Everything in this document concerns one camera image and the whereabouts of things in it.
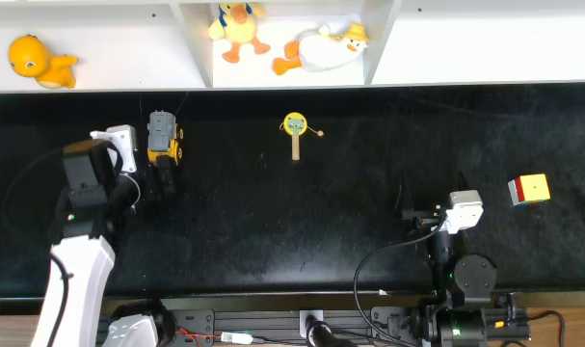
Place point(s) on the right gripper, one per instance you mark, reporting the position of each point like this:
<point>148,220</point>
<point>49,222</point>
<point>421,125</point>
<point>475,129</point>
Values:
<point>422,219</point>

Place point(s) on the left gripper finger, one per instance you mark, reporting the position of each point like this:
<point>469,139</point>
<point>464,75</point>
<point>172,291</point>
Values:
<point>163,180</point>

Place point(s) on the grey and yellow toy truck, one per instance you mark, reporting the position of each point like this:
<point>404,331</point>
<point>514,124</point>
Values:
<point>163,137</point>

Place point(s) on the yellow rattle drum toy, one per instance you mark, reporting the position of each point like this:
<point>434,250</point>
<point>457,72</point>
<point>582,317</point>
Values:
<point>295,124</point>

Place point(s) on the yellow rubber duck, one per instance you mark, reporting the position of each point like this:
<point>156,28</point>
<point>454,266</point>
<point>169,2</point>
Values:
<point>29,58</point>

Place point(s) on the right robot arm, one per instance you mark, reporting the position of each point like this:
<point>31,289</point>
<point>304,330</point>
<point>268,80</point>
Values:
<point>472,277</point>

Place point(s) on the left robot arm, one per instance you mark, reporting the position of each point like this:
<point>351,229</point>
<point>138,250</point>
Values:
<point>82,270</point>

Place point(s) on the many-coloured puzzle cube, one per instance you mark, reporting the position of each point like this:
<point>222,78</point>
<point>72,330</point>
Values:
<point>533,189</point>

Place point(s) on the white shelf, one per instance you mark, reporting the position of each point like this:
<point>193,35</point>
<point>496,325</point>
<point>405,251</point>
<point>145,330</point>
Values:
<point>465,48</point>

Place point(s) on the yellow plush duck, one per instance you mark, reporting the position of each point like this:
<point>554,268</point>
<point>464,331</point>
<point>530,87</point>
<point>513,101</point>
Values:
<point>239,29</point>

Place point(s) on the white plush duck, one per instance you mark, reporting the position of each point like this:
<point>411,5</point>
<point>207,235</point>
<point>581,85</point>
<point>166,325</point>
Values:
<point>326,50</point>

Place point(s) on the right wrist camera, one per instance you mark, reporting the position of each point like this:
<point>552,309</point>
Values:
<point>462,212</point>

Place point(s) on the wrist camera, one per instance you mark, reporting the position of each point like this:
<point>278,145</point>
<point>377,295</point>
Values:
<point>462,212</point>
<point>123,144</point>

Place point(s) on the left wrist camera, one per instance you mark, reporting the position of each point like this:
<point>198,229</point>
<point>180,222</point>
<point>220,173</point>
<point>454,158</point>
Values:
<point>123,144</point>

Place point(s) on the mounting rail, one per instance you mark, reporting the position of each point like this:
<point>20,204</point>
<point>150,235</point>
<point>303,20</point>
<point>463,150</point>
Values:
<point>282,328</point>

